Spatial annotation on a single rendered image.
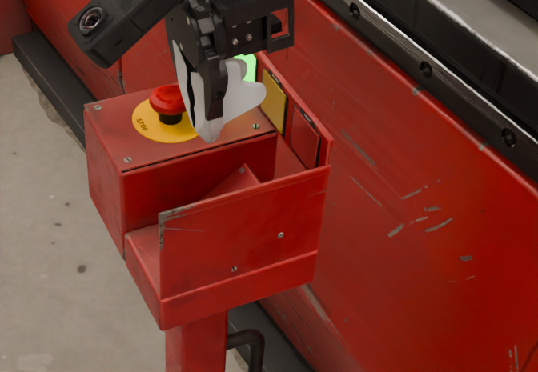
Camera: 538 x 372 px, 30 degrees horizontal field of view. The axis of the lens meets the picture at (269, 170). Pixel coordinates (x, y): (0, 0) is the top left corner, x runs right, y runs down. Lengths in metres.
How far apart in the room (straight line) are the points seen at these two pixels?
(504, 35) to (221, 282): 0.34
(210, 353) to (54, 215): 0.93
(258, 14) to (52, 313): 1.14
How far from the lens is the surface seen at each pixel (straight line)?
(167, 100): 0.93
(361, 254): 1.24
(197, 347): 1.09
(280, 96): 0.91
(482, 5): 0.99
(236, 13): 0.75
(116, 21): 0.73
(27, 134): 2.19
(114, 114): 0.96
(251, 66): 0.96
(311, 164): 0.89
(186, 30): 0.76
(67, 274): 1.88
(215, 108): 0.79
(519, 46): 0.94
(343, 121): 1.17
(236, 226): 0.86
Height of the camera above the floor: 1.38
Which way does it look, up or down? 41 degrees down
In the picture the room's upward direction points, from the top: 5 degrees clockwise
